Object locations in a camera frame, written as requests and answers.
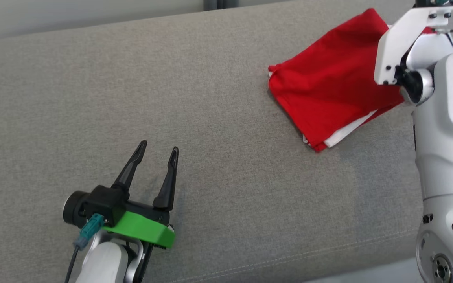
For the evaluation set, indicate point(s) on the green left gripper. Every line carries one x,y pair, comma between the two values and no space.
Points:
144,230

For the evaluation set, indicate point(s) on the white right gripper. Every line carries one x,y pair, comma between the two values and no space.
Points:
395,43

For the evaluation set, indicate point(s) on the red jersey white striped trim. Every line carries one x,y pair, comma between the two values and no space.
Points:
328,78

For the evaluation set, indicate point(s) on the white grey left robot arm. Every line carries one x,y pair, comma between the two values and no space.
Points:
104,263

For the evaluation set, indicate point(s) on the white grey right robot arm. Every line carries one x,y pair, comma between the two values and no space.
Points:
446,137

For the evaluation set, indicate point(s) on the grey fabric sofa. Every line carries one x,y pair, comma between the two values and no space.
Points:
210,98

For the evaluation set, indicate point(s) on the grey metal stand leg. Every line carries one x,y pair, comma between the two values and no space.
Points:
220,4

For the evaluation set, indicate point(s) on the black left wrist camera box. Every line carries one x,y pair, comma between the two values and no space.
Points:
104,202

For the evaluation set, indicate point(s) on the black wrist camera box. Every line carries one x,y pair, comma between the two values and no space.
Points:
427,3
104,202

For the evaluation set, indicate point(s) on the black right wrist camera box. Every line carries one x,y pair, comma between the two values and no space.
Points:
427,3

